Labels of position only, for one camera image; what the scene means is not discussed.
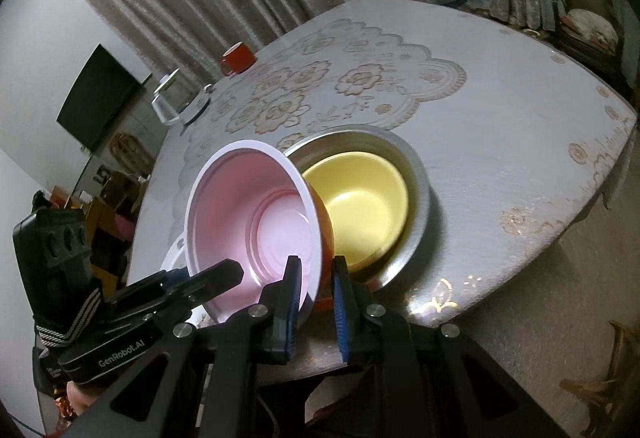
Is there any red pink plastic bowl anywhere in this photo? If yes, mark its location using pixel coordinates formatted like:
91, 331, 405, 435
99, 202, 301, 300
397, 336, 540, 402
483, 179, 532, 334
183, 140, 334, 325

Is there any yellow plastic bowl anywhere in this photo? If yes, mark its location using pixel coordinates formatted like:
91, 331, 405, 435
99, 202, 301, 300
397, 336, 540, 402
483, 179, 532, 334
303, 151, 409, 272

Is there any large steel bowl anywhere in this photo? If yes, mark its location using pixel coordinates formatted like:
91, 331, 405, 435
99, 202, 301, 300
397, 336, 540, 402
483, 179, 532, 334
284, 125, 430, 292

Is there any white floral plate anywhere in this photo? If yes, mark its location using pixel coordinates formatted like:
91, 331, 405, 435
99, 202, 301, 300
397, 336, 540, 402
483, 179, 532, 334
160, 234, 212, 328

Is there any wooden shelf cabinet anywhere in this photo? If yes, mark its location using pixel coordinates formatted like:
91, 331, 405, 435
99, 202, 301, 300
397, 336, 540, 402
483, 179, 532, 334
31, 167, 151, 289

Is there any white electric kettle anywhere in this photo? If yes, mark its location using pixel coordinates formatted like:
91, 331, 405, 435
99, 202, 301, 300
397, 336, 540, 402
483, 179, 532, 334
151, 68, 214, 126

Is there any red ceramic mug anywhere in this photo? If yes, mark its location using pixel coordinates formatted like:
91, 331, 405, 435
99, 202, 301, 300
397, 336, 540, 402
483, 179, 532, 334
220, 42, 257, 76

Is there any white gold floral tablecloth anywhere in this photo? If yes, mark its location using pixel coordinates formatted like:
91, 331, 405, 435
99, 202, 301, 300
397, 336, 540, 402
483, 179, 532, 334
128, 0, 637, 327

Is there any wooden armchair with cushion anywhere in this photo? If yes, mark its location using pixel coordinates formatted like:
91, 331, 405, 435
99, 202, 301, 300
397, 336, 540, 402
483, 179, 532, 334
552, 0, 624, 62

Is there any black wall television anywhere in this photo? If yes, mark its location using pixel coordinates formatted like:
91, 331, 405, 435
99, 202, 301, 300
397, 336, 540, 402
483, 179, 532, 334
56, 45, 151, 153

